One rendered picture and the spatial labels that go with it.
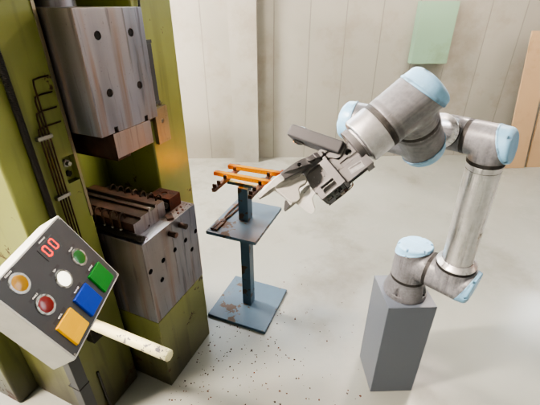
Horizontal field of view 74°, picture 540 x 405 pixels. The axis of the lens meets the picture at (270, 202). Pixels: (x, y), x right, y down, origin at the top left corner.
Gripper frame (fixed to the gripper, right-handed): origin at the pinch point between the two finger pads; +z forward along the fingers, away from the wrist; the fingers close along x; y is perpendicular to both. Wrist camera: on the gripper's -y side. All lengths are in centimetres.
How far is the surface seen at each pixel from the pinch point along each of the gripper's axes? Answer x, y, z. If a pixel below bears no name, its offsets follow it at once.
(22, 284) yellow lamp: 0, -25, 63
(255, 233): 116, -35, 38
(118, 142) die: 33, -68, 39
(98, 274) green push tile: 25, -27, 63
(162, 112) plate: 66, -94, 29
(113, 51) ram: 20, -86, 17
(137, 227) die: 55, -50, 62
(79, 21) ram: 5, -86, 16
